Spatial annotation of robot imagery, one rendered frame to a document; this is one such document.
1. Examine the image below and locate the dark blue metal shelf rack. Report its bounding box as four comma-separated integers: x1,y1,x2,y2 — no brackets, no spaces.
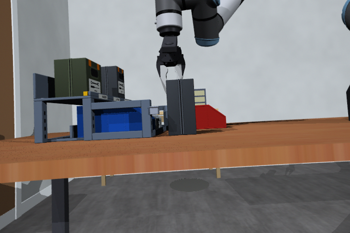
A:
33,73,168,143

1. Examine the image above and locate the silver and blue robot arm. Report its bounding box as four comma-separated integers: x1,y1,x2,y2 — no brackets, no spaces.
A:
155,0,350,54

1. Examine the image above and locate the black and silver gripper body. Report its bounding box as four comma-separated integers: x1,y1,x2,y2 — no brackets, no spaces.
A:
159,28,182,67

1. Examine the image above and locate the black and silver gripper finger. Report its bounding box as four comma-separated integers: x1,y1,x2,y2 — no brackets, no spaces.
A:
156,56,168,92
174,54,185,80

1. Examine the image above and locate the red bin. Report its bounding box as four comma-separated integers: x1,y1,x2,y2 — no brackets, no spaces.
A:
195,105,226,129

